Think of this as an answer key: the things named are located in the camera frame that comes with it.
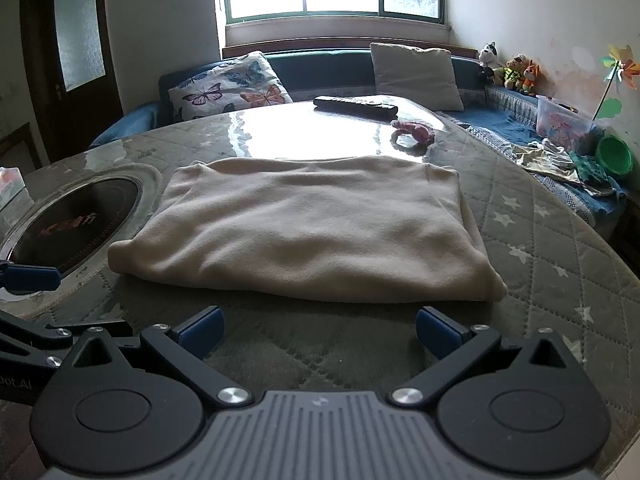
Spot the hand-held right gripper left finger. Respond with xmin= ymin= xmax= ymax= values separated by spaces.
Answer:
xmin=62 ymin=306 xmax=253 ymax=409

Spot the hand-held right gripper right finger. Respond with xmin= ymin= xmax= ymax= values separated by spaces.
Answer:
xmin=391 ymin=307 xmax=576 ymax=409

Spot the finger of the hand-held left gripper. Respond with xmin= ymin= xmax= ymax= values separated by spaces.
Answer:
xmin=0 ymin=310 xmax=136 ymax=367
xmin=0 ymin=260 xmax=62 ymax=295

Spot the cream fleece garment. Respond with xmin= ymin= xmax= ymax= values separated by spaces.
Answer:
xmin=107 ymin=156 xmax=508 ymax=304

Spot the black round induction cooktop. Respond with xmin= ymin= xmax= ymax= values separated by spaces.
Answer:
xmin=9 ymin=176 xmax=143 ymax=277

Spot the tissue box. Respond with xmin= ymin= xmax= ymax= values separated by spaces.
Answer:
xmin=0 ymin=166 xmax=26 ymax=211

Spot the pink scrunchie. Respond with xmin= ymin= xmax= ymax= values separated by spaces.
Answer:
xmin=390 ymin=120 xmax=435 ymax=150

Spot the small patterned garment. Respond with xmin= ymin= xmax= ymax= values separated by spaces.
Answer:
xmin=512 ymin=140 xmax=583 ymax=184

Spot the dark wooden door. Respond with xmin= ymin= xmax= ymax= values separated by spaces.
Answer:
xmin=20 ymin=0 xmax=124 ymax=162

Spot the green knitted cloth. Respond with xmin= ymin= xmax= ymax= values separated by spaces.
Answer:
xmin=570 ymin=152 xmax=617 ymax=197

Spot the black remote control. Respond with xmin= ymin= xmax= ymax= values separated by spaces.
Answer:
xmin=313 ymin=95 xmax=399 ymax=121

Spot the clear plastic storage box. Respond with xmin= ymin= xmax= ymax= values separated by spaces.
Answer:
xmin=536 ymin=96 xmax=608 ymax=154

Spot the butterfly print pillow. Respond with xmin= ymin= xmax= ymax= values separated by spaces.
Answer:
xmin=167 ymin=51 xmax=293 ymax=122

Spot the green plastic bowl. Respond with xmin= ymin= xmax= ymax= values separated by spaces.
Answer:
xmin=595 ymin=136 xmax=634 ymax=177

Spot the plain grey pillow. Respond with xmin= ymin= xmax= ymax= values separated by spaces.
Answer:
xmin=370 ymin=42 xmax=465 ymax=112

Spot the brown plush toy green vest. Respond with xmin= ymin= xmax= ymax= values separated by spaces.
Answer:
xmin=504 ymin=54 xmax=531 ymax=92

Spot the orange plush fox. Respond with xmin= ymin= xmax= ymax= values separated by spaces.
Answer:
xmin=522 ymin=61 xmax=545 ymax=96

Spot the black and white plush cow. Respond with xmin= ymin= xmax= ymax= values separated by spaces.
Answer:
xmin=477 ymin=42 xmax=505 ymax=86

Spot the blue sofa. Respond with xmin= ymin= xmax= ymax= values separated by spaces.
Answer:
xmin=90 ymin=47 xmax=628 ymax=241

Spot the colourful paper pinwheel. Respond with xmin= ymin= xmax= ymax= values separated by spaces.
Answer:
xmin=592 ymin=45 xmax=640 ymax=122

